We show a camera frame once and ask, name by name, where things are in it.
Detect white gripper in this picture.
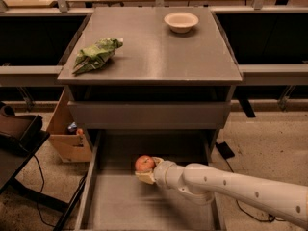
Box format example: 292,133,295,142
135,157,176,189

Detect red apple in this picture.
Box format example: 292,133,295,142
135,155,156,172

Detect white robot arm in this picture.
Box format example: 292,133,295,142
135,155,308,229

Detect open grey middle drawer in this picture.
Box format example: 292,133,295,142
75,130,225,231

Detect grey drawer cabinet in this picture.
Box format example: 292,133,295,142
58,7,242,145

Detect cardboard box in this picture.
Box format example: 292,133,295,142
47,90,92,163

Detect green chip bag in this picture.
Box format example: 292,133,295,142
73,38,123,75

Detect black side table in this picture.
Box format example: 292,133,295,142
0,130,87,231

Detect brown bag on table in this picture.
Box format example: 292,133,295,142
0,103,42,156

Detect white paper bowl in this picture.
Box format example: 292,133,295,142
164,13,199,34

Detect black power adapter with cable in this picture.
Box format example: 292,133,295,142
216,142,277,223

